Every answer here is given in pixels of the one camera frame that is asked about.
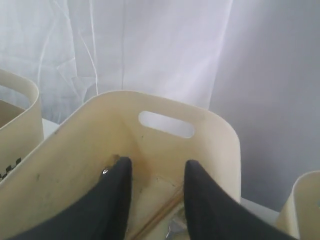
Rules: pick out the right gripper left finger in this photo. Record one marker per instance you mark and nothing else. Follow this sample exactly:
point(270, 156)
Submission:
point(101, 214)

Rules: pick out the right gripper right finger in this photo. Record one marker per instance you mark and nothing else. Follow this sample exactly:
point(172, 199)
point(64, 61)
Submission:
point(211, 214)

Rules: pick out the wooden chopstick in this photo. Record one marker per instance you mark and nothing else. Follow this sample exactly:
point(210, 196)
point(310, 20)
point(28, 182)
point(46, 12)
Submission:
point(158, 216)

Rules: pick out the steel table knife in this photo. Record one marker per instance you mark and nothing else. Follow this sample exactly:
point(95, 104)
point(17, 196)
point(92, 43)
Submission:
point(177, 225)

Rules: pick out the cream bin with square mark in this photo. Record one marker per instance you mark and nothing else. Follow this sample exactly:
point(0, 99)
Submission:
point(300, 215)

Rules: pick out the cream bin with triangle mark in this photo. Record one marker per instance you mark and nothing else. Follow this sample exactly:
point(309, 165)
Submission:
point(158, 134)

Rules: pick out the cream bin with circle mark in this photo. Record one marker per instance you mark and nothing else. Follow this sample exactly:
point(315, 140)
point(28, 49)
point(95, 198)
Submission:
point(21, 130)

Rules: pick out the white curtain backdrop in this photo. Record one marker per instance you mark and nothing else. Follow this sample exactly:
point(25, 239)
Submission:
point(256, 63)

